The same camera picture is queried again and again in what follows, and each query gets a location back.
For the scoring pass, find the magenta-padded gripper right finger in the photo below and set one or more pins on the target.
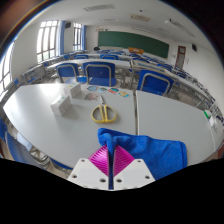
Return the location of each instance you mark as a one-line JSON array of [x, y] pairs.
[[123, 163]]

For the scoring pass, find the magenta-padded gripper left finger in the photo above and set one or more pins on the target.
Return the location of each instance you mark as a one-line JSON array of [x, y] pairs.
[[98, 163]]

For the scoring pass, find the blue towel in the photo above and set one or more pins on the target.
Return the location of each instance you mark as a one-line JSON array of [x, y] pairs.
[[156, 150]]

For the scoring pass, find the rectangular picture card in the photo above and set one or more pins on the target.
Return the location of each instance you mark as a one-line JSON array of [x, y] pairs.
[[91, 96]]

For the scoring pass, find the small white box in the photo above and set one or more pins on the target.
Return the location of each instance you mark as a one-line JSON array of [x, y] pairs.
[[72, 90], [60, 106]]

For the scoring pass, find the blue chair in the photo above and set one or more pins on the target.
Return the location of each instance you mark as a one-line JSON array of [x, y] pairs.
[[100, 74], [155, 83], [67, 72], [15, 148]]

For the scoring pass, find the green and white packet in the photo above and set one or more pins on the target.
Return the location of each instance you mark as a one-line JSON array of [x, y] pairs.
[[208, 114]]

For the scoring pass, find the group of blue chairs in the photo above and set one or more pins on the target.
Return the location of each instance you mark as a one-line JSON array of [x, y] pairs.
[[81, 56]]

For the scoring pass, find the orange lectern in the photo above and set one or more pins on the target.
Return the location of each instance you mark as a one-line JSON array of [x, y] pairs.
[[136, 50]]

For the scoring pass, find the red-brown door with window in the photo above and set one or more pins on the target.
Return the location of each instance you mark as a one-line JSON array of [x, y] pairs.
[[181, 57]]

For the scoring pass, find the green chalkboard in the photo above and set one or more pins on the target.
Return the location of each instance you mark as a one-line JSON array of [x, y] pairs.
[[133, 42]]

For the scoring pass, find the tall window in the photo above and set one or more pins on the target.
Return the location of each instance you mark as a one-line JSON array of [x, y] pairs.
[[77, 36], [47, 41]]

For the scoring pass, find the ceiling air conditioner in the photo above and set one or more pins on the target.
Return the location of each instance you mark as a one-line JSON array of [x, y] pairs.
[[140, 17]]

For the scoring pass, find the ceiling projector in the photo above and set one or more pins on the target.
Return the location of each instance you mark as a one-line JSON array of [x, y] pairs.
[[169, 22]]

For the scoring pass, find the ceiling light panels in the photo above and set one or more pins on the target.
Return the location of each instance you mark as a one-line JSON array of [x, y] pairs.
[[99, 7]]

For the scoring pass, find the black wall speaker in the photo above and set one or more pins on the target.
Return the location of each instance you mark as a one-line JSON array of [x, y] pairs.
[[194, 47], [68, 25]]

